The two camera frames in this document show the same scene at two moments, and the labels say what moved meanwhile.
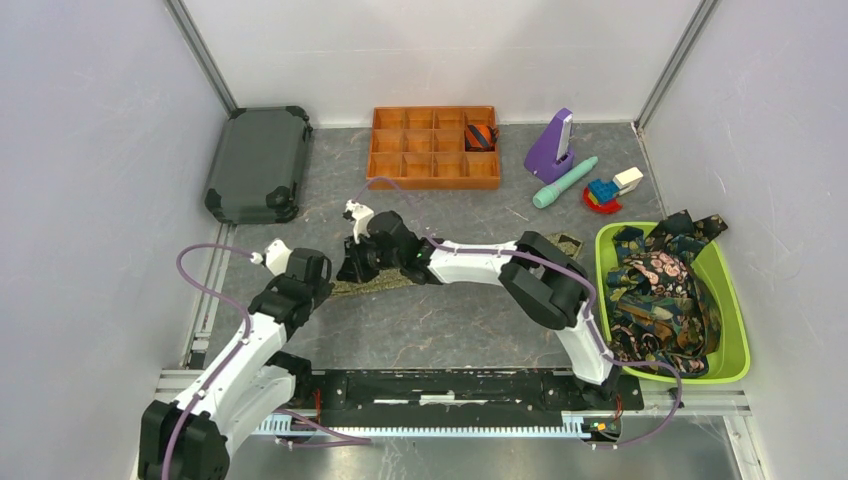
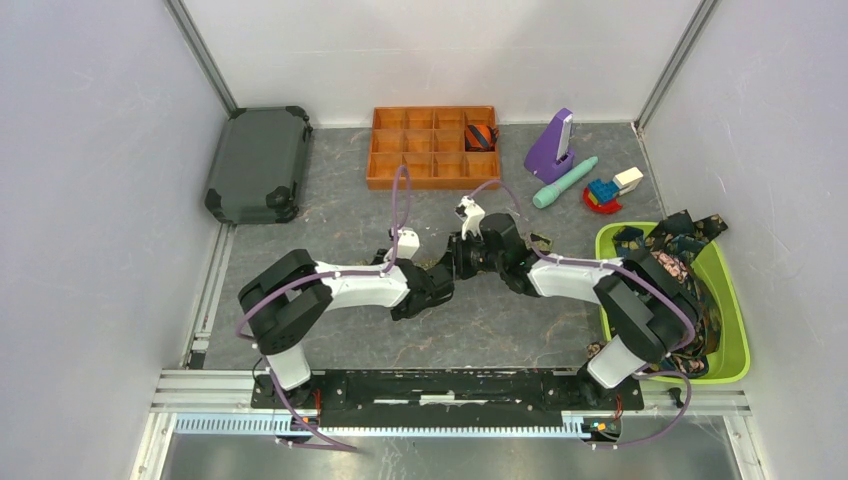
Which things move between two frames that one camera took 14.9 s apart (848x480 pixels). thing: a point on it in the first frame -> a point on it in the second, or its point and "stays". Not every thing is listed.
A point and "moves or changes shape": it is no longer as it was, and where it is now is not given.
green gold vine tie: (565, 244) moves or changes shape
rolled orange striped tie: (480, 138) stays
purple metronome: (550, 154) stays
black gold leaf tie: (678, 232) stays
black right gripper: (352, 266) -> (457, 252)
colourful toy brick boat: (603, 196) stays
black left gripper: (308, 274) -> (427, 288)
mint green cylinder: (548, 194) stays
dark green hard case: (260, 159) stays
